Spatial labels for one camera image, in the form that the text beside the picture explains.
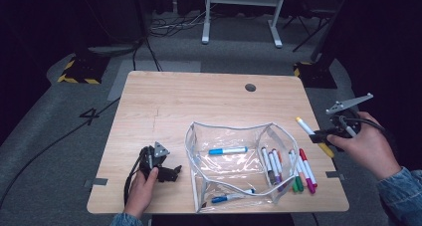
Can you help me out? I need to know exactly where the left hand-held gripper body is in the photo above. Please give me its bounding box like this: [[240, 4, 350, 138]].
[[138, 140, 171, 182]]

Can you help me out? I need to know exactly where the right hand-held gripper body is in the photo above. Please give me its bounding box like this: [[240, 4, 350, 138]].
[[324, 93, 374, 140]]

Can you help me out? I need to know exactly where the yellow marker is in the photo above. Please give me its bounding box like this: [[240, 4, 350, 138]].
[[295, 115, 336, 159]]

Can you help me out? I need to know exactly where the dark red marker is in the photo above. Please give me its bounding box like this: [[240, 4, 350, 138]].
[[271, 148, 284, 174]]

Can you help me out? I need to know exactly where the peach marker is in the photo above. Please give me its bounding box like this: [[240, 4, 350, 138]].
[[300, 159, 310, 188]]

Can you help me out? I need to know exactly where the magenta marker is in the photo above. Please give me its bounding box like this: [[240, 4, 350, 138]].
[[307, 177, 318, 195]]

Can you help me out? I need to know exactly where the dark blue marker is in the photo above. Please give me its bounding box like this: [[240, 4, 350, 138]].
[[210, 188, 257, 204]]

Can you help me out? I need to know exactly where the clear plastic pouch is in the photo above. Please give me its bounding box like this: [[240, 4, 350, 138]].
[[184, 120, 302, 214]]

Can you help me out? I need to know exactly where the black marker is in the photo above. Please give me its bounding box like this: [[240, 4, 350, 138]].
[[260, 146, 277, 185]]

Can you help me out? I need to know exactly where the light green marker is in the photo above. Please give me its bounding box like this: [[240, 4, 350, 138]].
[[288, 149, 299, 193]]

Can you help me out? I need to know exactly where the purple marker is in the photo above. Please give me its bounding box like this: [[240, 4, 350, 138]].
[[267, 151, 286, 192]]

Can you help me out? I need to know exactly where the person's left hand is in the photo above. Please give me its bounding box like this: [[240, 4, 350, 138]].
[[124, 167, 160, 219]]

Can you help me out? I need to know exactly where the person's right hand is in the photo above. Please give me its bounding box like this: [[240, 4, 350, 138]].
[[325, 111, 403, 182]]

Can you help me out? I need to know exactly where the hazard striped stand base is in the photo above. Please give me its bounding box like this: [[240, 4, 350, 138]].
[[293, 60, 338, 90], [57, 55, 110, 86]]

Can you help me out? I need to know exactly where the grey tape strip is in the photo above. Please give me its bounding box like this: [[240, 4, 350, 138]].
[[83, 177, 109, 188], [325, 170, 346, 181]]

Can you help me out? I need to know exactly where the black tripod stand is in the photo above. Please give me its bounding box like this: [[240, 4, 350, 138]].
[[282, 10, 336, 53]]

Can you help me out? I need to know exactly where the right hand-held gripper cable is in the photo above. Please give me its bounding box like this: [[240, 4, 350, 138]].
[[337, 114, 387, 134]]

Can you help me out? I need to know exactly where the hand-held gripper cable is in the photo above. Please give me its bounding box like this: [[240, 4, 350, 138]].
[[337, 114, 387, 134], [122, 146, 149, 207]]

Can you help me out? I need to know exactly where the left hand-held gripper cable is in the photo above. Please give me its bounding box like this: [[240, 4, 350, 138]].
[[122, 146, 149, 207]]

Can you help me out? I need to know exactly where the long black floor cable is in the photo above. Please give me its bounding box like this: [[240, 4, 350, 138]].
[[0, 96, 121, 209]]

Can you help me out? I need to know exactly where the grey stand base plate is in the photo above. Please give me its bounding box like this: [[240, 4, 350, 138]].
[[87, 44, 142, 59]]

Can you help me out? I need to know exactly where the bundle of floor cables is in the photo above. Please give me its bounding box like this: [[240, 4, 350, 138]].
[[147, 11, 213, 38]]

